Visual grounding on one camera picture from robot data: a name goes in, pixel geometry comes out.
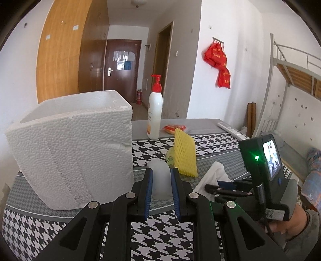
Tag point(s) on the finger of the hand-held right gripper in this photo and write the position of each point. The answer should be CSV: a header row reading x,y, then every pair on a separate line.
x,y
225,183
220,191

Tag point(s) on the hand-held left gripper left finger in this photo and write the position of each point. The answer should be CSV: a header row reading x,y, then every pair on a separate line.
x,y
148,190

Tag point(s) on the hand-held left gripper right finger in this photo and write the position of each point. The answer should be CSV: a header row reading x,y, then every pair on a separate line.
x,y
176,193

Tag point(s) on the white cloth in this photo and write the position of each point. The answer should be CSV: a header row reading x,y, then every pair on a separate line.
x,y
213,173

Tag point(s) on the yellow foam net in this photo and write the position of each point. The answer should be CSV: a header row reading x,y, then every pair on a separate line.
x,y
185,155

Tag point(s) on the white styrofoam box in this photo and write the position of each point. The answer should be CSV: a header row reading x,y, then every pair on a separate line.
x,y
75,155

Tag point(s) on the person's right forearm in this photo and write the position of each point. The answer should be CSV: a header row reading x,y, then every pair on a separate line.
x,y
311,233

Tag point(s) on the person's right hand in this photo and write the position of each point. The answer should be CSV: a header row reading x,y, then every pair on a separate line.
x,y
293,225

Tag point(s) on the yellow-green plastic bag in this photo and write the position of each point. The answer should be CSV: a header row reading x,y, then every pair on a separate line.
x,y
170,157

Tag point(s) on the white remote control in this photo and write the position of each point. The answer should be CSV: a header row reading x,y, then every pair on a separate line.
x,y
233,130

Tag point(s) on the wooden planks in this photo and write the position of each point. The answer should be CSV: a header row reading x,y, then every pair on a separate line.
x,y
251,118

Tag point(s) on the houndstooth tablecloth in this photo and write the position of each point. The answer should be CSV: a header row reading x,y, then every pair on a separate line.
x,y
163,241

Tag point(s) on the orange snack packet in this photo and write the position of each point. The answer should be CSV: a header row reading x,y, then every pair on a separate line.
x,y
173,128

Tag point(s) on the white lotion bottle red pump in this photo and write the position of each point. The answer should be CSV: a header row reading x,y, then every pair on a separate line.
x,y
155,113

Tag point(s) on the metal bunk bed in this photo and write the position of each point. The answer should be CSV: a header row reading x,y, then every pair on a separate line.
x,y
296,75

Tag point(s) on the red fabric bag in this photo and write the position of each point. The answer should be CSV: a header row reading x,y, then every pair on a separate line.
x,y
215,56
224,77

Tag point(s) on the red fire extinguisher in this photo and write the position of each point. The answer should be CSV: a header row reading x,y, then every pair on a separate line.
x,y
139,97

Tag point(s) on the dark brown door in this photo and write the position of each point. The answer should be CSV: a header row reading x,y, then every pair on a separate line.
x,y
120,80

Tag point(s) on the blue door notice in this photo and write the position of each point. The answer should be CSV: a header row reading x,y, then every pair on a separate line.
x,y
128,65

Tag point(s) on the white door notice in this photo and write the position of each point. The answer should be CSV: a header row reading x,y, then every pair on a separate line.
x,y
124,55

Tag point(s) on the wooden wardrobe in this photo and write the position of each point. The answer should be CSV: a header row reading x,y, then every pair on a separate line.
x,y
62,57

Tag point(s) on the ceiling lamp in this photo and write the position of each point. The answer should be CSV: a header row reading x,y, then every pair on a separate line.
x,y
138,2

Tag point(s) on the brown doorway frame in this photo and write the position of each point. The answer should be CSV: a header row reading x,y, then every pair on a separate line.
x,y
160,75

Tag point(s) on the metal wall hook rack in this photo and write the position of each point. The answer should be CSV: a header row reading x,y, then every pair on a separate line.
x,y
218,40

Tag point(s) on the small wall shelf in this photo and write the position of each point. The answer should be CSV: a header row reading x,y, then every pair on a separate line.
x,y
148,46

